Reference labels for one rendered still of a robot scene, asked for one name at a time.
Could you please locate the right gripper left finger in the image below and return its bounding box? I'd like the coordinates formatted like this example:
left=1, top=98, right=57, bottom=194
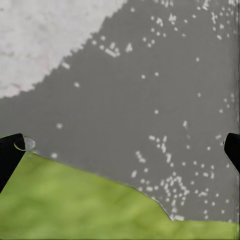
left=0, top=133, right=36, bottom=193

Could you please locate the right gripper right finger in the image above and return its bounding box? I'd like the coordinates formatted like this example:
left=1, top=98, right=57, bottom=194
left=224, top=132, right=240, bottom=173

